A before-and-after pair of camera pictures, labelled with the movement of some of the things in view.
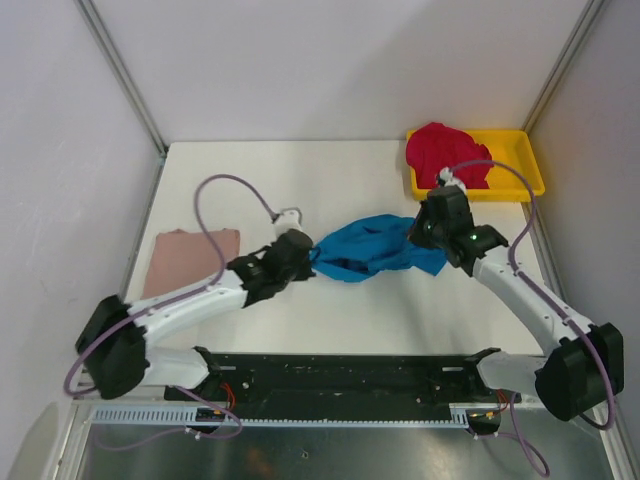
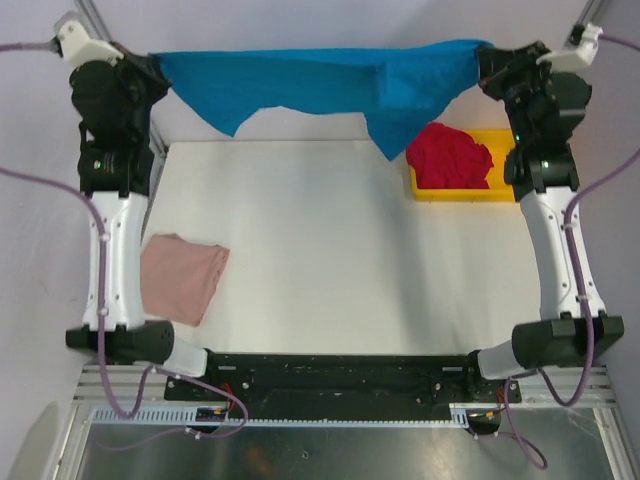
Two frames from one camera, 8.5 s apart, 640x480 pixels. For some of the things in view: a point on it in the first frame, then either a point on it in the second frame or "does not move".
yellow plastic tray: (504, 184) does not move
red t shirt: (431, 147) does not move
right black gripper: (416, 234) → (498, 67)
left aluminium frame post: (111, 54) does not move
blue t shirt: (375, 245) → (387, 84)
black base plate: (341, 386) does not move
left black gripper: (305, 272) → (145, 67)
